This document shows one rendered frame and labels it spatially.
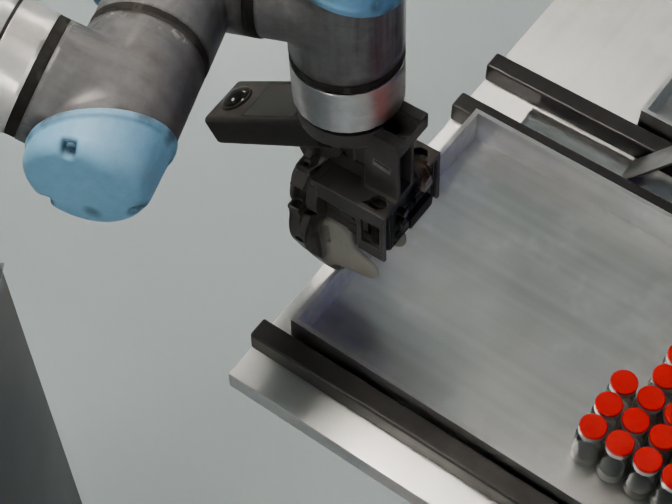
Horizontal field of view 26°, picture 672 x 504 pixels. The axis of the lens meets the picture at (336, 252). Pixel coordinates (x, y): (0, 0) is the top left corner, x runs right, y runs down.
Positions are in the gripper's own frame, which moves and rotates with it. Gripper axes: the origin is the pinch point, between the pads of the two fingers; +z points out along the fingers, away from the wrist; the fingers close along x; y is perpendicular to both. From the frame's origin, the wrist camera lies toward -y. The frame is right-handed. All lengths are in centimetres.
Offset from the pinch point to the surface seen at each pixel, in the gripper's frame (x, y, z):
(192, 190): 45, -65, 92
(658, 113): 30.6, 12.5, 5.4
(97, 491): -3, -43, 91
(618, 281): 13.2, 18.4, 5.2
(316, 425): -11.4, 6.2, 4.5
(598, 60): 33.1, 5.1, 5.5
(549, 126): 23.7, 5.6, 5.1
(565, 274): 11.3, 14.6, 5.1
